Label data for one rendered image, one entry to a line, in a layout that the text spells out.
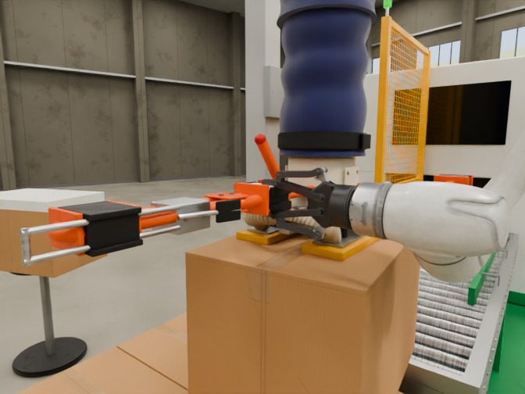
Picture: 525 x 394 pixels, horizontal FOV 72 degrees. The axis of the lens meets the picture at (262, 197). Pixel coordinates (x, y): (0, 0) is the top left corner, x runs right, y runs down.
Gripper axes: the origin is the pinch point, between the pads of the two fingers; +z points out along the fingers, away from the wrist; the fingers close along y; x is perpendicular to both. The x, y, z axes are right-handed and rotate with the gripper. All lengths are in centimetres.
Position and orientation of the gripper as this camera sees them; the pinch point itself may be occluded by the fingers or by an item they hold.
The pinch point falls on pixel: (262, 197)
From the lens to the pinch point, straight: 73.4
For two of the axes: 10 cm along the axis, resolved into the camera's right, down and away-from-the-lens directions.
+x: 6.1, -1.2, 7.8
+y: 0.0, 9.9, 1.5
